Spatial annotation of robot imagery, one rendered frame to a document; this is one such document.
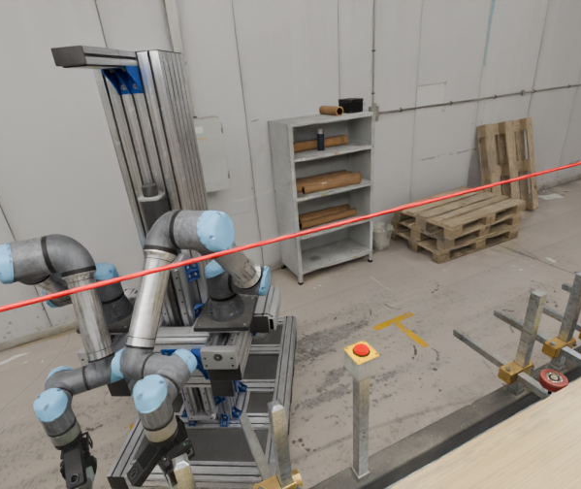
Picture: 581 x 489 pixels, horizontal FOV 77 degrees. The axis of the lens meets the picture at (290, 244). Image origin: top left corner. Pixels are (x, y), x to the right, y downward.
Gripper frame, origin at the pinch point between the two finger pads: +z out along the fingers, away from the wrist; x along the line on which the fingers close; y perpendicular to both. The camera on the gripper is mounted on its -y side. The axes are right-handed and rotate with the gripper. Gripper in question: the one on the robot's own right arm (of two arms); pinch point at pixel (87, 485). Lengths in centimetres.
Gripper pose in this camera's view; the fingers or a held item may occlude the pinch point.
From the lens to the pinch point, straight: 147.6
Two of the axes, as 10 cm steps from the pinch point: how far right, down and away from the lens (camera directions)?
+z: 0.7, 9.0, 4.3
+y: -4.1, -3.7, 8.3
